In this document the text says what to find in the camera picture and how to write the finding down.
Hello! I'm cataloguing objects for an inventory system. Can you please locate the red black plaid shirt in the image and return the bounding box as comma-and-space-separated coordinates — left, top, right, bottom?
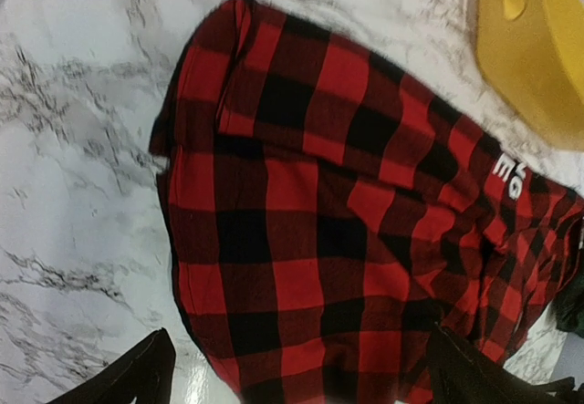
150, 0, 583, 403

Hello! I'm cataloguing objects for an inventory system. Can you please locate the dark green plaid skirt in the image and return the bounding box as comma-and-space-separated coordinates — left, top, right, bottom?
552, 274, 584, 337

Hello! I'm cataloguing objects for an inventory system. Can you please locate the yellow plastic basket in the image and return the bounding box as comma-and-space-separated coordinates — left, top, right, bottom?
476, 0, 583, 151

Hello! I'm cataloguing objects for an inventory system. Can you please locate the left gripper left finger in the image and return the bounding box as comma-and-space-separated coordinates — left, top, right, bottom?
49, 328, 176, 404

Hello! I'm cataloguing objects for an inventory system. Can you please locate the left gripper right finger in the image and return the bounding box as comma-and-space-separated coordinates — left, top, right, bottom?
428, 325, 575, 404

